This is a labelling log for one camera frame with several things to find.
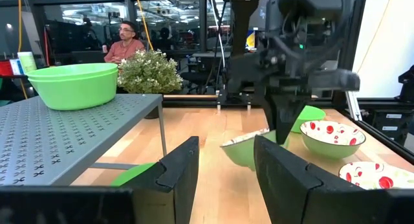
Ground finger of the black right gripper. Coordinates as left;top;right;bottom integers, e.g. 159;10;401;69
263;94;286;146
282;94;307;144

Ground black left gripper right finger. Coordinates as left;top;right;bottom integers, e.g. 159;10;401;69
254;135;414;224

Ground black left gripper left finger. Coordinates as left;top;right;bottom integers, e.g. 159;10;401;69
0;136;200;224

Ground green plastic mini bowl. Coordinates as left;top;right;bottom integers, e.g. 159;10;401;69
25;62;119;82
111;162;157;188
27;68;119;111
290;105;327;134

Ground floral mini bowl green outside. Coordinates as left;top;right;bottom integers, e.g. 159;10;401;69
300;119;367;160
221;128;291;172
338;161;414;191

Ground black office chair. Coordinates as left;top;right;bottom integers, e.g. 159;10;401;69
180;52;221;95

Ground black equipment box white labels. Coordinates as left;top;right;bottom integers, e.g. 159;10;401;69
368;107;414;146

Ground potted plant white flowers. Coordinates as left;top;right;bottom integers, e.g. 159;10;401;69
116;49;184;120

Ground grey perforated metal shelf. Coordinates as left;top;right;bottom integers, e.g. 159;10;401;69
0;93;168;188

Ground person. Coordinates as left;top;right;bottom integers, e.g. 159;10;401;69
103;20;146;65

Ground red box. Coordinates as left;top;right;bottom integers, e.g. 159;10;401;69
0;60;14;76

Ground black aluminium frame rails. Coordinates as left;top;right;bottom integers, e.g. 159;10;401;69
161;93;414;110

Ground white hanging cable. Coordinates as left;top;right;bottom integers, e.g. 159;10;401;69
208;0;227;69

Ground long black frame bar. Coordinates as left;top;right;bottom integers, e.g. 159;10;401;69
339;109;414;165

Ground yellow extension cable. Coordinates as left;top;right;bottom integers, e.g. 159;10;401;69
134;0;154;52

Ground thin yellow hanging cable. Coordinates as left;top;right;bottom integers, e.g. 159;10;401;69
17;0;29;100

